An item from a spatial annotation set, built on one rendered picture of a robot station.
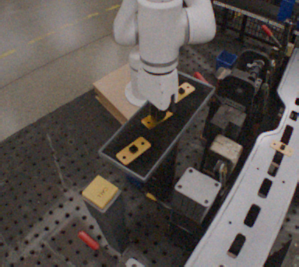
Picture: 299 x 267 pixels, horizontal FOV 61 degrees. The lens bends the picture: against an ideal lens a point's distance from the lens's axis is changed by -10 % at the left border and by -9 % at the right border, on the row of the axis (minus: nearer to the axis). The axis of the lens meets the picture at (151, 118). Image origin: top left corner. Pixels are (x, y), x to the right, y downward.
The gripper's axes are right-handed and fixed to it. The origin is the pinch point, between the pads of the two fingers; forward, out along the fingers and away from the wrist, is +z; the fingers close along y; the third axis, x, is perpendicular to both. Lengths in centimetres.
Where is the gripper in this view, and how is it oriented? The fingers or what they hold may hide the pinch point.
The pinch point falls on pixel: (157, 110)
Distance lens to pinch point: 73.0
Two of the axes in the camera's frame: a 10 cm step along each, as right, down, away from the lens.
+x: 7.7, -4.8, 4.2
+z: 0.0, 6.5, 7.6
